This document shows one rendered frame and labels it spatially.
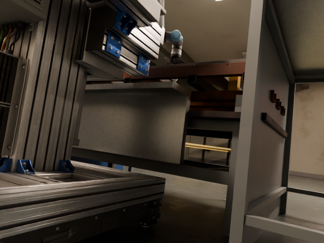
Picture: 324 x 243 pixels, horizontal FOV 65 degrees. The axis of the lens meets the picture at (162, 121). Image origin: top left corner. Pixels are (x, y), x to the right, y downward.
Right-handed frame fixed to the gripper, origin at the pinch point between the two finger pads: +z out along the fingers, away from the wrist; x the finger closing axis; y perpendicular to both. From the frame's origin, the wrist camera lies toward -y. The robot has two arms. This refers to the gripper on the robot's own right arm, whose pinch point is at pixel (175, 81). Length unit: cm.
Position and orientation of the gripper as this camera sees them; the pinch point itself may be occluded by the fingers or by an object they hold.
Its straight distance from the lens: 192.3
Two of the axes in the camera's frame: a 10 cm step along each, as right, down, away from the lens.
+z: -1.2, 9.9, -1.0
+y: -8.4, -0.5, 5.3
